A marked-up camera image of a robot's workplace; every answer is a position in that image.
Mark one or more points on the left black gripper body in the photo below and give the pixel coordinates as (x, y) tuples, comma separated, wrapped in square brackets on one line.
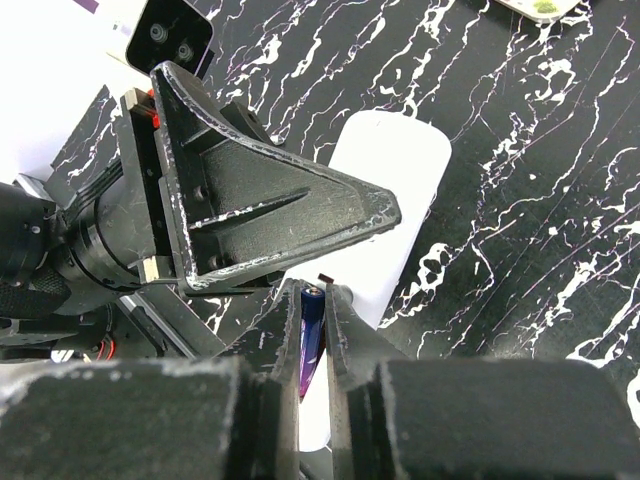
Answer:
[(184, 214)]

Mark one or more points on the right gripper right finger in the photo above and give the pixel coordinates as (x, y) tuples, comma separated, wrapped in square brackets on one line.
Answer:
[(393, 417)]

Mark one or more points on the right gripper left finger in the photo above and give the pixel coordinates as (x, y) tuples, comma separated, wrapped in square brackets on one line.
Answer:
[(233, 416)]

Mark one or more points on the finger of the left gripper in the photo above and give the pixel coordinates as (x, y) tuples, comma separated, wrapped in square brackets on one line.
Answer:
[(237, 116), (320, 210)]

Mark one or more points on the blue AAA battery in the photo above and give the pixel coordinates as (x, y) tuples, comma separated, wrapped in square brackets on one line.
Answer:
[(313, 305)]

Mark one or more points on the white remote control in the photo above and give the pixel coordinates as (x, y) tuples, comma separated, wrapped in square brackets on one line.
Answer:
[(403, 161)]

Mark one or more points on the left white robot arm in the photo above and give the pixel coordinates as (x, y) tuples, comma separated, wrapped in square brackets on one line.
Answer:
[(57, 247)]

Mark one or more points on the floral rectangular tray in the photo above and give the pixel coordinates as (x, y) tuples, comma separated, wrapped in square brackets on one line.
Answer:
[(541, 11)]

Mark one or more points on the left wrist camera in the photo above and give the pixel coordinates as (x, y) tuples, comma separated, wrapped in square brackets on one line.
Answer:
[(144, 34)]

